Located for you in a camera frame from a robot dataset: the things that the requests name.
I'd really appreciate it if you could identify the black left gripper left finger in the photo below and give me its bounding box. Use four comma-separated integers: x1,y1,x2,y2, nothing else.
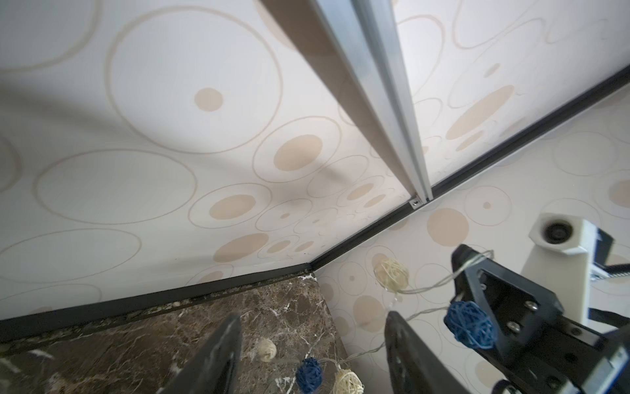
161,313,242,394

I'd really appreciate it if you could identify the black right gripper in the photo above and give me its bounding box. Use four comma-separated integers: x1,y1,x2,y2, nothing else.
451,244,629,393

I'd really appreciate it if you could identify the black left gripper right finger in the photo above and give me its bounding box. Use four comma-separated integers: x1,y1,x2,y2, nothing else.
384,311,468,394

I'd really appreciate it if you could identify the blue rattan light ball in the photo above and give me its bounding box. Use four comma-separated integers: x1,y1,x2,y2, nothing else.
443,300,498,350

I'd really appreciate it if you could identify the clear string light wire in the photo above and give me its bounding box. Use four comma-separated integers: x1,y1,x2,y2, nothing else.
275,249,495,368

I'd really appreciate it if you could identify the white rattan light ball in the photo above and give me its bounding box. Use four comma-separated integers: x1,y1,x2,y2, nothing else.
374,259,410,293

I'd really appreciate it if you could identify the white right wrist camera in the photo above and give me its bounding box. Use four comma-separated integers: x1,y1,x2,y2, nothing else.
520,212,630,326

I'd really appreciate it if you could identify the horizontal aluminium rail back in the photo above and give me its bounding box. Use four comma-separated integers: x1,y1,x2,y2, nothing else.
309,1,433,208

